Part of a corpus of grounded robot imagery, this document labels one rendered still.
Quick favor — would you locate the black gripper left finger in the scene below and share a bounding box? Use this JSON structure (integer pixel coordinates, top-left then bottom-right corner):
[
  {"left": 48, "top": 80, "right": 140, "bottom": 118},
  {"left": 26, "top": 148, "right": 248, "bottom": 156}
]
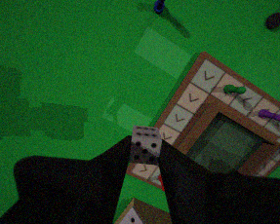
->
[{"left": 14, "top": 135, "right": 132, "bottom": 224}]

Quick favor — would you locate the blue game pawn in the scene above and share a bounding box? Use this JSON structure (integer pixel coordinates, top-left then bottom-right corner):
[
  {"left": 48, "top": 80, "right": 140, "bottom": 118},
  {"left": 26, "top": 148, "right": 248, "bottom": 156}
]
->
[{"left": 154, "top": 0, "right": 165, "bottom": 15}]

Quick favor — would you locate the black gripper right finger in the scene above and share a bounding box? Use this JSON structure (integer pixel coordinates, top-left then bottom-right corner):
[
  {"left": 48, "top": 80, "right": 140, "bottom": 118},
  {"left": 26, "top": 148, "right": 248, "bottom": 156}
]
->
[{"left": 158, "top": 139, "right": 280, "bottom": 224}]

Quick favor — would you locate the green pawn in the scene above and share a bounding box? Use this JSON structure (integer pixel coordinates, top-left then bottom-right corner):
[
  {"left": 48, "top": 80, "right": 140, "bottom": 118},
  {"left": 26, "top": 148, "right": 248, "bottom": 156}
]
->
[{"left": 223, "top": 85, "right": 246, "bottom": 94}]

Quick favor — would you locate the grey die with black pips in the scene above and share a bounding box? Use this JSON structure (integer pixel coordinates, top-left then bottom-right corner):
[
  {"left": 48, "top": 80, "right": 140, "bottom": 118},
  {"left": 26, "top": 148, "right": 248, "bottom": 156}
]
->
[{"left": 129, "top": 125, "right": 162, "bottom": 166}]

